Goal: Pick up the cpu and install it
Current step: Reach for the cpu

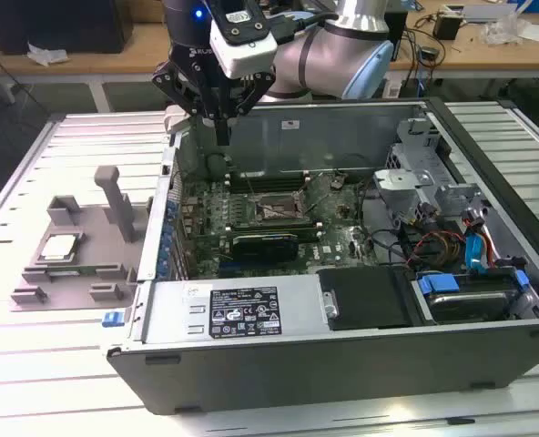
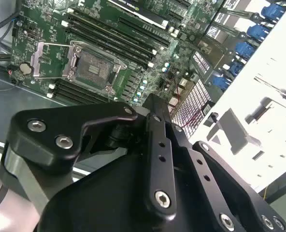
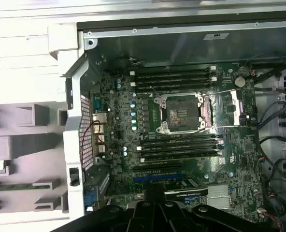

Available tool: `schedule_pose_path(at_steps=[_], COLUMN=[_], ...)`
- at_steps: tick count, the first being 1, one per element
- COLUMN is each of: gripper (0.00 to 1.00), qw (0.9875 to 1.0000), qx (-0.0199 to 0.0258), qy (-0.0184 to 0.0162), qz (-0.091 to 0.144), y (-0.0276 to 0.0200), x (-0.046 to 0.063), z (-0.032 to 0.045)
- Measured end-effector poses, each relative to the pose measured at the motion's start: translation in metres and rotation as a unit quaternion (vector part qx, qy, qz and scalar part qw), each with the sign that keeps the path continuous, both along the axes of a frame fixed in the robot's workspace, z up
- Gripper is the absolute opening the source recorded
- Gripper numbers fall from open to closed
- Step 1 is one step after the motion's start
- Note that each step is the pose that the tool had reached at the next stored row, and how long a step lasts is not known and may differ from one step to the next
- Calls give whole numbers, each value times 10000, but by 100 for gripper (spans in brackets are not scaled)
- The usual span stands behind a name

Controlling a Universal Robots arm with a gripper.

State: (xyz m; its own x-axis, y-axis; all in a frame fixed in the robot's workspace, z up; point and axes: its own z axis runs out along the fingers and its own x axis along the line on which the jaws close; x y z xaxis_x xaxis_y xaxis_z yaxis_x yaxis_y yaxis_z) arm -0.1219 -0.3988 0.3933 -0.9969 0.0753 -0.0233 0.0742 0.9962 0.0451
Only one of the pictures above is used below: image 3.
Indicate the grey parts rack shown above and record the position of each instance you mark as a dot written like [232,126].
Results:
[17,147]

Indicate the green motherboard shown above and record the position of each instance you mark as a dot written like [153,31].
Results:
[239,169]

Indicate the silver coin battery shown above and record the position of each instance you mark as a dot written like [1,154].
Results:
[239,81]

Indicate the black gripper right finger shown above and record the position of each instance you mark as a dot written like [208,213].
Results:
[168,217]

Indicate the metal socket cover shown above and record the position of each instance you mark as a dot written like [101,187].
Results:
[236,108]

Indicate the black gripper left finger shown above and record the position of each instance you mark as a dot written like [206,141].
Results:
[143,217]

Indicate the black expansion slot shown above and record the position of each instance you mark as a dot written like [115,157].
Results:
[157,166]

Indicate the CPU socket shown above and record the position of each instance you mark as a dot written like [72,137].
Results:
[179,113]

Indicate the black graphics card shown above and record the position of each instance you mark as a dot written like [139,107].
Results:
[186,193]

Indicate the white corner bracket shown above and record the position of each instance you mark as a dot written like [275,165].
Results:
[63,36]

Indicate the green RAM stick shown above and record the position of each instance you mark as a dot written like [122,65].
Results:
[12,187]

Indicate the silver heat sink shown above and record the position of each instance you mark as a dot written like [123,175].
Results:
[219,197]

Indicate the locking lever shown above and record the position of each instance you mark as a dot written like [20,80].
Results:
[154,91]
[196,131]

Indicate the black PC case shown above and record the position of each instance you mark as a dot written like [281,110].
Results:
[157,48]

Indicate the blue expansion slot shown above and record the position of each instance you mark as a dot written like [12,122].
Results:
[157,180]

